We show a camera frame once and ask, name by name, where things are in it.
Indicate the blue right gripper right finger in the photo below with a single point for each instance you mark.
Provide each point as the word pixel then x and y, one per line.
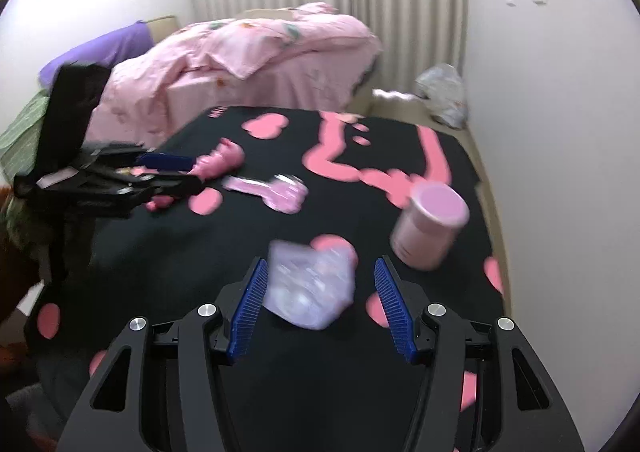
pixel 389 285

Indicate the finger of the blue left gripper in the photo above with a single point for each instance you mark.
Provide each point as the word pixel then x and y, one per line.
pixel 165 162

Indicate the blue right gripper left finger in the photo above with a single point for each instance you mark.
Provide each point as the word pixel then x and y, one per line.
pixel 247 310

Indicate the clear plastic wrap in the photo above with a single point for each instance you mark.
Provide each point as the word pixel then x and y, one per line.
pixel 311 285

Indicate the pink pig toy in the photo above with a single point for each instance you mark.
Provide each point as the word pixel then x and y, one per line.
pixel 224 158

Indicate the green checked cloth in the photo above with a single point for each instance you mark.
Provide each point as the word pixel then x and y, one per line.
pixel 20 140

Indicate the pink cylindrical cup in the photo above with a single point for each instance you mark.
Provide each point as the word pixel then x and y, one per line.
pixel 427 227

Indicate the purple pillow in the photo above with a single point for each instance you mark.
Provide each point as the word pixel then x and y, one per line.
pixel 107 50

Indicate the black pink table mat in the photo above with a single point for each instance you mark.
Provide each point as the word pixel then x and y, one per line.
pixel 321 373

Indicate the pink handheld mirror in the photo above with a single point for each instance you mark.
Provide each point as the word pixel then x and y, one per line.
pixel 283 193

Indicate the pink floral duvet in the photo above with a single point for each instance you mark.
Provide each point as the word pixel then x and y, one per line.
pixel 309 58

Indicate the white plastic bag on floor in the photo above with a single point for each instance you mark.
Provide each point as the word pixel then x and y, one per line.
pixel 443 89

